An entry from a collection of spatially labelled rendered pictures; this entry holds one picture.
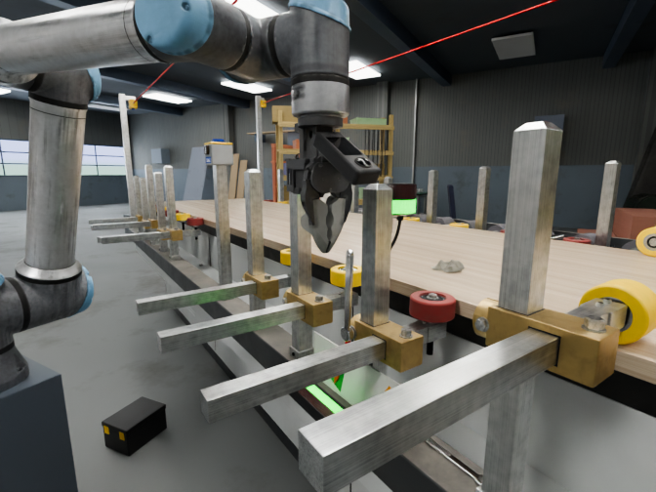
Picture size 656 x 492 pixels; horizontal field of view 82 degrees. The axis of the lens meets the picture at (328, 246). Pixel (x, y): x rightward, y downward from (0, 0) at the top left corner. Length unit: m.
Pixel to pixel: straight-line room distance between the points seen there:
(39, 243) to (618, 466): 1.28
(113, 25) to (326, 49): 0.29
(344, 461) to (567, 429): 0.55
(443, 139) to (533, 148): 9.27
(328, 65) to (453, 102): 9.21
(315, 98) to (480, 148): 9.01
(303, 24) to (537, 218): 0.40
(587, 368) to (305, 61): 0.51
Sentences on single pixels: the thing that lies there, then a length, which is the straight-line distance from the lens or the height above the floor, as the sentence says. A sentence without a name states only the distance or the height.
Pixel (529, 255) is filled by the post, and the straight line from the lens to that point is 0.46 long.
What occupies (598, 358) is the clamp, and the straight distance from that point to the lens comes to 0.45.
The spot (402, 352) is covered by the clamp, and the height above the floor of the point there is 0.85.
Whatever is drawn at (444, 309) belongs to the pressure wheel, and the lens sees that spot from 0.68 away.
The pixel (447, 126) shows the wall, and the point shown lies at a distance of 9.73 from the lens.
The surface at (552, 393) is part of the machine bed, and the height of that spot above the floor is 0.77.
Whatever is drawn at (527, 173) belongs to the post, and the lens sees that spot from 0.46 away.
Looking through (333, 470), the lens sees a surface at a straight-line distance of 0.26.
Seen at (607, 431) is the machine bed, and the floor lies 0.75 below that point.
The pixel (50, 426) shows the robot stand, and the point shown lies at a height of 0.47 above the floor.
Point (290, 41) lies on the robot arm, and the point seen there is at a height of 1.31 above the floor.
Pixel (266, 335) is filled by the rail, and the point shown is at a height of 0.70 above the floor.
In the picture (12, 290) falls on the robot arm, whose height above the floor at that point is 0.83.
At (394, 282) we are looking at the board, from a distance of 0.83.
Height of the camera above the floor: 1.12
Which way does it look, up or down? 11 degrees down
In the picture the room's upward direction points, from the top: straight up
